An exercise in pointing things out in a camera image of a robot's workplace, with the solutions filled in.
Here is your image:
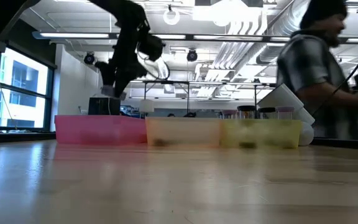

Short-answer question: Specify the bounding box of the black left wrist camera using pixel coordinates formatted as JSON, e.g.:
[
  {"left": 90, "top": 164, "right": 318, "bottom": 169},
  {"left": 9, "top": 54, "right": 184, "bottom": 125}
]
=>
[{"left": 137, "top": 32, "right": 165, "bottom": 62}]

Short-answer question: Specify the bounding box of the black background table frame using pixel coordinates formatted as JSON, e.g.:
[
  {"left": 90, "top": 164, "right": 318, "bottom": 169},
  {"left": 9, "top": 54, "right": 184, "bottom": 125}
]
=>
[{"left": 129, "top": 80, "right": 279, "bottom": 118}]

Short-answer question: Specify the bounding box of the pink plastic tray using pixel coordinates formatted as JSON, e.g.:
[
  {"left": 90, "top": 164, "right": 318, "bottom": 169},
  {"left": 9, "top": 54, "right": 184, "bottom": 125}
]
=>
[{"left": 53, "top": 114, "right": 149, "bottom": 146}]

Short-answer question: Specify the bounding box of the white lampshade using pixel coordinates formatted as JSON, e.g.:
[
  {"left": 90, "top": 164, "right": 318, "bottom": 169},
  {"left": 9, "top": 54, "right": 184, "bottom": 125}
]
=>
[{"left": 139, "top": 99, "right": 155, "bottom": 114}]

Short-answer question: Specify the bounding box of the long ceiling light bar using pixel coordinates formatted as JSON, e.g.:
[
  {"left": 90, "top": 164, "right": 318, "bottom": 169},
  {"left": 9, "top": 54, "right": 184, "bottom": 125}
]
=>
[{"left": 32, "top": 30, "right": 358, "bottom": 44}]

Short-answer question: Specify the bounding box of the black computer monitor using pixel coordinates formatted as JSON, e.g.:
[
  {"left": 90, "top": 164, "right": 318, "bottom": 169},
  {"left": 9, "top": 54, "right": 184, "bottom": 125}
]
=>
[{"left": 88, "top": 97, "right": 122, "bottom": 116}]

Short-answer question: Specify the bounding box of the silver air duct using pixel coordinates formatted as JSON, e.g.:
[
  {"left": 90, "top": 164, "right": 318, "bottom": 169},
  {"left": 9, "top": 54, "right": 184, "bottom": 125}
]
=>
[{"left": 256, "top": 0, "right": 310, "bottom": 66}]

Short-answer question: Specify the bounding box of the orange plastic tray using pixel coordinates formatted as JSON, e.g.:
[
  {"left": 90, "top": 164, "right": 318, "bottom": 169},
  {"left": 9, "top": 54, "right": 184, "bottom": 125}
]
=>
[{"left": 144, "top": 116, "right": 226, "bottom": 147}]

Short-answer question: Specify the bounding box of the black window counter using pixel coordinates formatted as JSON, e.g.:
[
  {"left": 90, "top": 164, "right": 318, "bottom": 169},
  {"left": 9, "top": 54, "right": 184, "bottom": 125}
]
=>
[{"left": 0, "top": 130, "right": 57, "bottom": 144}]

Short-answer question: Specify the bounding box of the large window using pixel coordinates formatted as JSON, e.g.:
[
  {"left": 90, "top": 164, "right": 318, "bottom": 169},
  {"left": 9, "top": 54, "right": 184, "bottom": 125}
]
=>
[{"left": 0, "top": 43, "right": 54, "bottom": 130}]

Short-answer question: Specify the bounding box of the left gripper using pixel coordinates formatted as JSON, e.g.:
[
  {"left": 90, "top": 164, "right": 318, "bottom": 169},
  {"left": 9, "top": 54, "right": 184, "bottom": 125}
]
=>
[{"left": 94, "top": 21, "right": 150, "bottom": 98}]

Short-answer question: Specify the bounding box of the black ceiling spotlight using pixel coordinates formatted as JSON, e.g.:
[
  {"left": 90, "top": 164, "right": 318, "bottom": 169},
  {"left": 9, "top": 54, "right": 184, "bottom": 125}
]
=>
[
  {"left": 186, "top": 49, "right": 198, "bottom": 63},
  {"left": 83, "top": 52, "right": 98, "bottom": 66}
]

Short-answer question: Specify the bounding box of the white hanging ring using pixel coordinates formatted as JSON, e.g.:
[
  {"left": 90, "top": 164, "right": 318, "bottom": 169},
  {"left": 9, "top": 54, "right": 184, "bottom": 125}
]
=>
[{"left": 162, "top": 4, "right": 181, "bottom": 26}]

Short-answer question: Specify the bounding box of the yellow plastic tray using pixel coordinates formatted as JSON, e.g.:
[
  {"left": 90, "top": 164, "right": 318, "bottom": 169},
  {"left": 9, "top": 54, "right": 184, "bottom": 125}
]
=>
[{"left": 221, "top": 119, "right": 303, "bottom": 149}]

